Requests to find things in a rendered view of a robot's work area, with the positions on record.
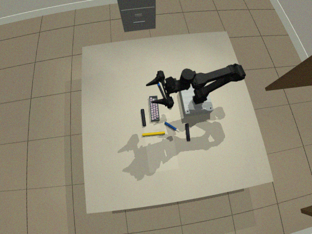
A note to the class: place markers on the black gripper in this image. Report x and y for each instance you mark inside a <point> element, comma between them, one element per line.
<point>168,100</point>

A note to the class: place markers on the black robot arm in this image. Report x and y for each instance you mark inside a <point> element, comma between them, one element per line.
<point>222,76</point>

